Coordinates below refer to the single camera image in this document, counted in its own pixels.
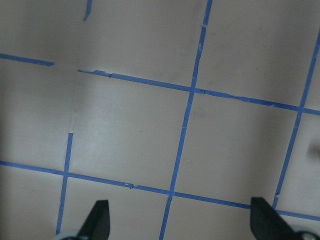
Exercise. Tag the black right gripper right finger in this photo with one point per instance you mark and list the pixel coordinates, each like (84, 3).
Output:
(265, 222)

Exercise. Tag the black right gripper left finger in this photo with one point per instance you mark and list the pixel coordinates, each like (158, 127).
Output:
(97, 223)

